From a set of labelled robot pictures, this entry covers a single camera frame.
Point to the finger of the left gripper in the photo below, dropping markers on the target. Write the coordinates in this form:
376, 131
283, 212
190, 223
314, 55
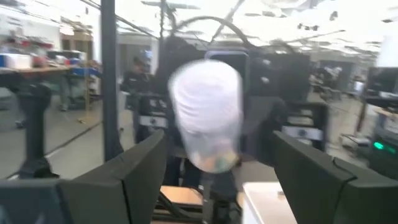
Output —
149, 105
264, 130

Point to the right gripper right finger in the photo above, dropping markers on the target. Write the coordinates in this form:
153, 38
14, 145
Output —
311, 193

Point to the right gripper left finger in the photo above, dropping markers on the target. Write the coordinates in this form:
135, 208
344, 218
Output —
130, 186

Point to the clear vial colourful pills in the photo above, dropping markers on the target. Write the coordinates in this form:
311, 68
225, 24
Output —
206, 102

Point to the white plastic perforated bin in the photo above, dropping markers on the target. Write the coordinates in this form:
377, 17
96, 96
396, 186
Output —
267, 205

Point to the person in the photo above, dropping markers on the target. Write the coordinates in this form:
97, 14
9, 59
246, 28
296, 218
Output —
136, 84

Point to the device with green light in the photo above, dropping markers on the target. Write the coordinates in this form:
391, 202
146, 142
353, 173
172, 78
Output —
385, 161

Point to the black computer monitor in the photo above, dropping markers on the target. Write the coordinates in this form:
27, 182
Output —
382, 81

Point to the wooden workbench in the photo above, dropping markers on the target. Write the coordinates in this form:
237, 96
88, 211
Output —
46, 69

